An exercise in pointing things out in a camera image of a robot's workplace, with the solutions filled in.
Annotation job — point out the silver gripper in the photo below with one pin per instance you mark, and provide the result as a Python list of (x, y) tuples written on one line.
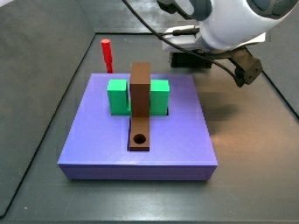
[(193, 42)]

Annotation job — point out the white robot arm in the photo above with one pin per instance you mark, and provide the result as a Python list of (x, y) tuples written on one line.
[(230, 23)]

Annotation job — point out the black angled fixture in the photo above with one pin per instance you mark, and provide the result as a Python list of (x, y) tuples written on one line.
[(182, 59)]

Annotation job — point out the red hexagonal peg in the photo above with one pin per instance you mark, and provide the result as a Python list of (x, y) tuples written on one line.
[(107, 54)]

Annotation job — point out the green U-shaped block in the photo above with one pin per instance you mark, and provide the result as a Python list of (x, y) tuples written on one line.
[(119, 101)]

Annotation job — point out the brown L-shaped block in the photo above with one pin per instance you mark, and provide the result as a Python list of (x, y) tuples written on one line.
[(139, 93)]

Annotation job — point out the purple base block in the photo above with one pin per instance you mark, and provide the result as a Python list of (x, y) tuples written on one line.
[(103, 151)]

